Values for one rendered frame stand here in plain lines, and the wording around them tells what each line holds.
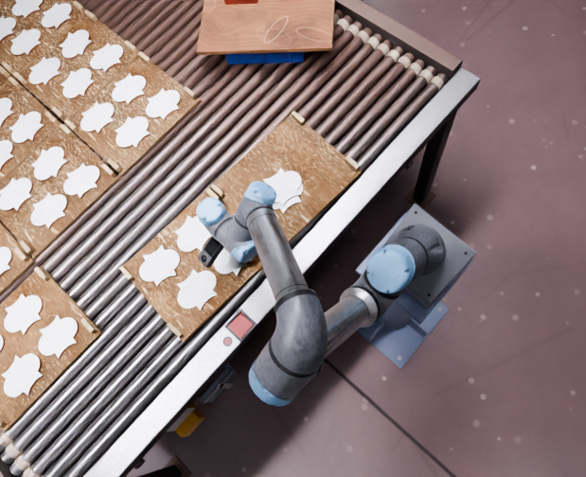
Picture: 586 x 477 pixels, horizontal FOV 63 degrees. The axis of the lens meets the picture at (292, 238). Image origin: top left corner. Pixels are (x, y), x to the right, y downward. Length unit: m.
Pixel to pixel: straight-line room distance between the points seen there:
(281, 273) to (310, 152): 0.78
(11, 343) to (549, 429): 2.21
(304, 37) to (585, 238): 1.73
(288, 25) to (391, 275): 1.06
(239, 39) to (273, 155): 0.46
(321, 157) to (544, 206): 1.44
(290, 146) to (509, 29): 1.95
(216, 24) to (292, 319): 1.32
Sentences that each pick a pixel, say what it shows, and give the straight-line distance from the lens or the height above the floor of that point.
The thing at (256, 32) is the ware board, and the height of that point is 1.04.
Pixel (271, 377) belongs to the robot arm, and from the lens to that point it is 1.02.
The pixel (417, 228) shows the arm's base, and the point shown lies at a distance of 1.41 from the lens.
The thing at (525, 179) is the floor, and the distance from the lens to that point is 2.84.
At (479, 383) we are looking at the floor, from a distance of 2.50.
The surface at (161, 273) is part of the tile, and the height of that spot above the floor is 0.94.
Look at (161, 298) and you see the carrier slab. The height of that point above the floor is 0.94.
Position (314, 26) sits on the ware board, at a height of 1.04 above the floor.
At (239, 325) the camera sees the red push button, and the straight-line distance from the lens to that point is 1.57.
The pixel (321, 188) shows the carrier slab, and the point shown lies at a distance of 1.66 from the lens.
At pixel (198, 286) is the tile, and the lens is 1.62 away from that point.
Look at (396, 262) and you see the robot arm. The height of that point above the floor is 1.24.
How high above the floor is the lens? 2.44
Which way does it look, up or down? 70 degrees down
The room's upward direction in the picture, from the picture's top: 21 degrees counter-clockwise
